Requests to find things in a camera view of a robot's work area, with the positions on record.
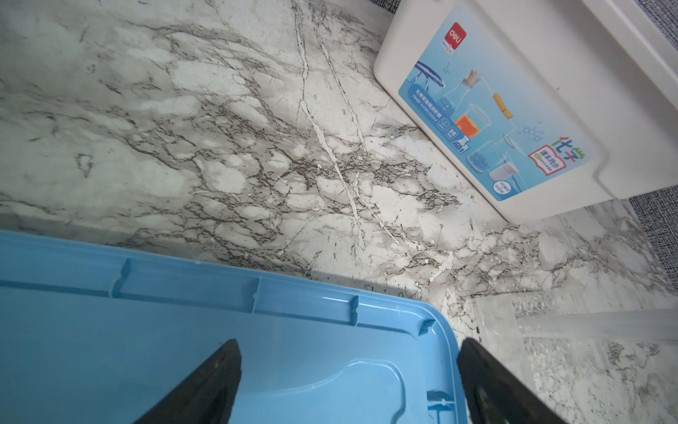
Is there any white plastic storage bin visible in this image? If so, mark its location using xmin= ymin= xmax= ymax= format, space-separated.
xmin=374 ymin=1 xmax=677 ymax=224

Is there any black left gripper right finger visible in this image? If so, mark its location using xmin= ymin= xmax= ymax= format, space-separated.
xmin=457 ymin=338 xmax=565 ymax=424

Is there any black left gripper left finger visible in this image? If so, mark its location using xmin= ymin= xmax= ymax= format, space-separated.
xmin=136 ymin=339 xmax=242 ymax=424

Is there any blue plastic bin lid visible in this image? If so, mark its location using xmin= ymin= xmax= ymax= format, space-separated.
xmin=1 ymin=231 xmax=468 ymax=423

